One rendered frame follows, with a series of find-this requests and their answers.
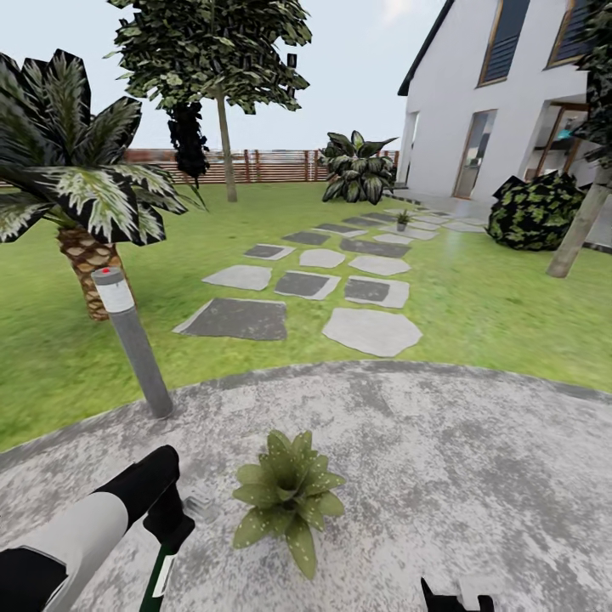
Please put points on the fixed window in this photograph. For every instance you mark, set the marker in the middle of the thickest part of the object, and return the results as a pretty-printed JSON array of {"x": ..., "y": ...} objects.
[{"x": 478, "y": 139}]

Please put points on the door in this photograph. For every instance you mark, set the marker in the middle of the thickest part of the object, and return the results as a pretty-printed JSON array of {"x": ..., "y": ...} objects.
[{"x": 556, "y": 140}]

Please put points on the insectifuge atomizer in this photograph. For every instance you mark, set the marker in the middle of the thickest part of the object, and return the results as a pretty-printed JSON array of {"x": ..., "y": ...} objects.
[{"x": 156, "y": 588}]

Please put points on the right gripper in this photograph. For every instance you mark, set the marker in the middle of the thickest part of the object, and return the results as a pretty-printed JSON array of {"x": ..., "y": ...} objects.
[{"x": 442, "y": 603}]

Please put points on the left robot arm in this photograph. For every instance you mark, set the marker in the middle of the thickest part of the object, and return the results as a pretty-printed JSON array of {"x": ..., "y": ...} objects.
[{"x": 46, "y": 570}]

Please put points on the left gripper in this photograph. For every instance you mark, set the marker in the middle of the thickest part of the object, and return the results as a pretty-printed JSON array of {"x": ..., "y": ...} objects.
[{"x": 171, "y": 526}]

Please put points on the pot plant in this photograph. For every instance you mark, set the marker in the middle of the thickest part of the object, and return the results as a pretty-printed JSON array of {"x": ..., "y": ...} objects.
[
  {"x": 283, "y": 490},
  {"x": 403, "y": 218}
]

